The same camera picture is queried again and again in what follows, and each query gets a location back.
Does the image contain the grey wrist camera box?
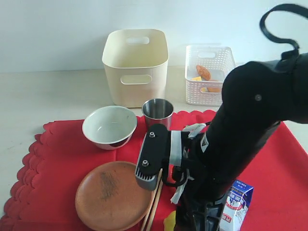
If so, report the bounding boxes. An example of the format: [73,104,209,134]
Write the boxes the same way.
[135,124,171,191]

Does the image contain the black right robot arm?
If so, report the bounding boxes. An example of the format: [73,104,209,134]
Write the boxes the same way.
[173,13,308,231]

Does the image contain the orange fried nugget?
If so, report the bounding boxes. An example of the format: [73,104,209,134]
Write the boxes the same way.
[196,65,211,81]

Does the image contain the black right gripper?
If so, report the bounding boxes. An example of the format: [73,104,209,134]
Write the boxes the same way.
[173,137,228,231]

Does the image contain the brown wooden plate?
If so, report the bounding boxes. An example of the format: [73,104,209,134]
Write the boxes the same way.
[75,161,154,231]

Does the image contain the red scalloped table cloth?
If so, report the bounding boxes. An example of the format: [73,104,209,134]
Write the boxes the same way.
[0,117,308,231]

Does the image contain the blue white milk carton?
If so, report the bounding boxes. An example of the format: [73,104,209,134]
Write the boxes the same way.
[219,180,254,231]

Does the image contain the yellow cheese wedge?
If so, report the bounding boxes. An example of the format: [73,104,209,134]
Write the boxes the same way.
[192,77,202,81]

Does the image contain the wooden chopstick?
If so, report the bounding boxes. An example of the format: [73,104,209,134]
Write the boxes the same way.
[146,181,163,231]
[140,170,162,231]

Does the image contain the cream plastic bin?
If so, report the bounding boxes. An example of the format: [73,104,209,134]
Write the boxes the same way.
[102,29,169,108]

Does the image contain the white ceramic bowl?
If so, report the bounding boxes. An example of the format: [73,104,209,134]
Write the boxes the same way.
[82,105,137,150]

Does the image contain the brown egg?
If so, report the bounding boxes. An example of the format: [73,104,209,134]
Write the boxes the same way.
[207,79,221,93]

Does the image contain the white perforated plastic basket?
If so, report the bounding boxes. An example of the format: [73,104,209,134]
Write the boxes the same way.
[185,45,235,106]

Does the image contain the stainless steel cup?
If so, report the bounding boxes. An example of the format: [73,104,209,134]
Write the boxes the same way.
[141,98,174,129]

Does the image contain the wooden chopstick left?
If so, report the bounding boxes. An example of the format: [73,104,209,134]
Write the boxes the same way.
[140,170,162,231]

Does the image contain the wooden chopstick right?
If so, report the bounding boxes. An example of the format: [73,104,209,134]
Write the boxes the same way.
[146,181,163,231]

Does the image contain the yellow lemon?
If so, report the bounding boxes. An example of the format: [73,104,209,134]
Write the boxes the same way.
[164,211,176,231]

